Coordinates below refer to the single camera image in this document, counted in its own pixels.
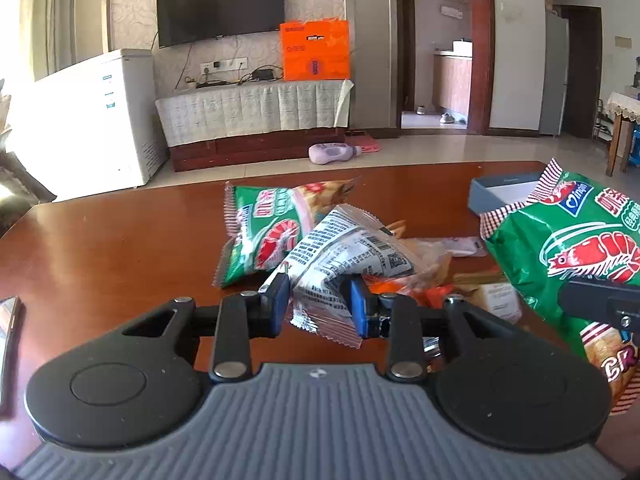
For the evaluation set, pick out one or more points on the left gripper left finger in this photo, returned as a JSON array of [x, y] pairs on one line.
[[237, 320]]

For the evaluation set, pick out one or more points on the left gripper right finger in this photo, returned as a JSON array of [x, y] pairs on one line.
[[457, 326]]

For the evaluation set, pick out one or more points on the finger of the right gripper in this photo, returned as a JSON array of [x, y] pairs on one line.
[[602, 301]]

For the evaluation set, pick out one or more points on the white labelled brown snack packet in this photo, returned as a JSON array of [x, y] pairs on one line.
[[490, 291]]

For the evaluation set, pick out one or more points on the green shrimp cracker bag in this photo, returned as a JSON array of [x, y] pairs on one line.
[[264, 224], [573, 227]]

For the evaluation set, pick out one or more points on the silver printed snack packet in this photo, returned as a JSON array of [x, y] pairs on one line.
[[347, 241]]

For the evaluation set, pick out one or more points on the red orange snack packet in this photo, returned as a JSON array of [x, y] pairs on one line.
[[426, 294]]

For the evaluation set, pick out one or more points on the clear long candy packet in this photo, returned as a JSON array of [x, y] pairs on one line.
[[456, 247]]

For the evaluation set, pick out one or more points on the grey shallow cardboard box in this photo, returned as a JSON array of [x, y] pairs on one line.
[[490, 193]]

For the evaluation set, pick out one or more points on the dining table with lace cloth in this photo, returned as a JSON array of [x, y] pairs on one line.
[[625, 113]]

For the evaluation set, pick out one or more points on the pink floor mat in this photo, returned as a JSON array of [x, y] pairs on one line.
[[363, 141]]

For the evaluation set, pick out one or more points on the tv cabinet with lace cloth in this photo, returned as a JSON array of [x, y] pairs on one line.
[[232, 125]]

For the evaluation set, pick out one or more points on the purple lotion bottle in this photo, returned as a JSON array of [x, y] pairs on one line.
[[325, 153]]

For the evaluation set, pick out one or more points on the white chest freezer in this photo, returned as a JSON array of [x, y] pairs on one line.
[[91, 128]]

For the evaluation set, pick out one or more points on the black set-top box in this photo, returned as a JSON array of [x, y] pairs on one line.
[[263, 74]]

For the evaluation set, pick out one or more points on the orange gift box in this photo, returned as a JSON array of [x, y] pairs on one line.
[[316, 50]]

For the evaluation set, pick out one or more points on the black wall television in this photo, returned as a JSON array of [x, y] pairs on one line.
[[187, 21]]

